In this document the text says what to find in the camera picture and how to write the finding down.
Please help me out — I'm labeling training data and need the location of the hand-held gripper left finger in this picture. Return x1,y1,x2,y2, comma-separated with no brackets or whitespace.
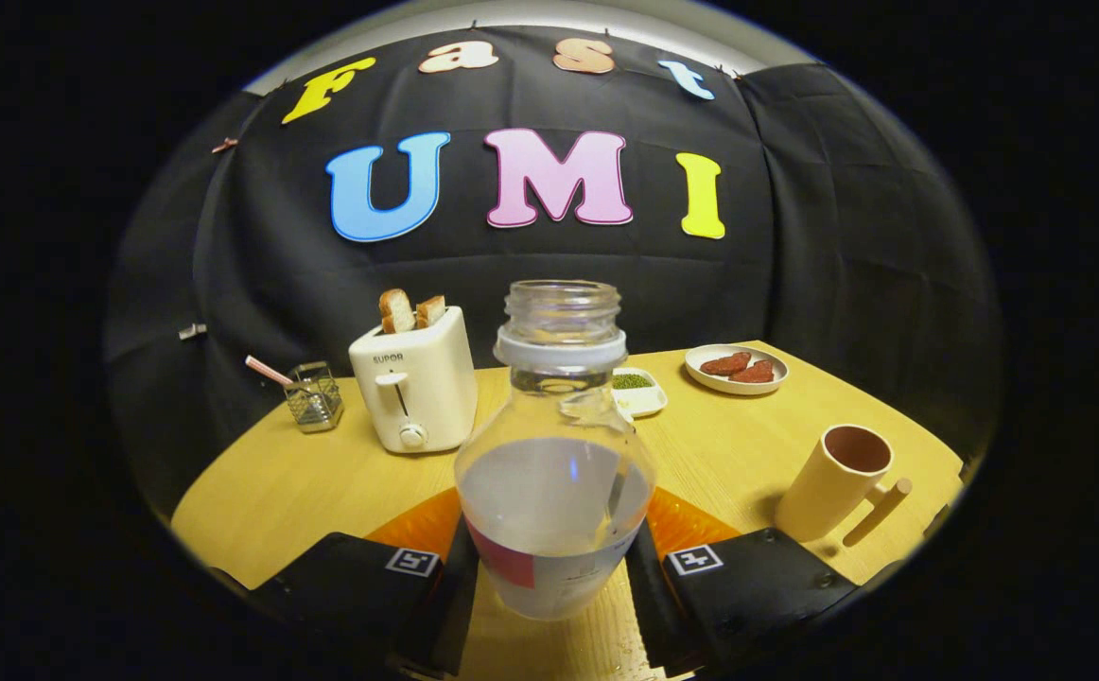
214,487,480,677

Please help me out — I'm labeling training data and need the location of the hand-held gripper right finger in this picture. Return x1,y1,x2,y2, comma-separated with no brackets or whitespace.
623,487,861,677

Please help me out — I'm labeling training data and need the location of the clear plastic juice bottle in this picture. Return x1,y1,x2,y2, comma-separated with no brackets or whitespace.
455,280,656,621

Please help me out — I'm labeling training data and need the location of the beige cup with handle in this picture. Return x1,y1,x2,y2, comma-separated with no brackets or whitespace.
775,424,914,548

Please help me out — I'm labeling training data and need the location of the small white divided dish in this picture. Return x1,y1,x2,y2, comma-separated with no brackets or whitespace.
611,367,669,420

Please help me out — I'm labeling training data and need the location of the wooden table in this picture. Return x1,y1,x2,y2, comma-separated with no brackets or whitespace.
171,340,965,681

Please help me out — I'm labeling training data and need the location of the white toaster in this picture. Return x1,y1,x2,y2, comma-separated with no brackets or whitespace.
349,306,479,455

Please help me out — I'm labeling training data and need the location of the round white plate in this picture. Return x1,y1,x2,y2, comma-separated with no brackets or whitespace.
684,343,790,395

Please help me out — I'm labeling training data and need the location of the metal mesh basket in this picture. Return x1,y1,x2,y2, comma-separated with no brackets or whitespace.
284,361,345,434

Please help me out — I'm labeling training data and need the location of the pink striped straw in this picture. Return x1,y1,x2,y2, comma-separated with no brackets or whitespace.
245,355,297,389

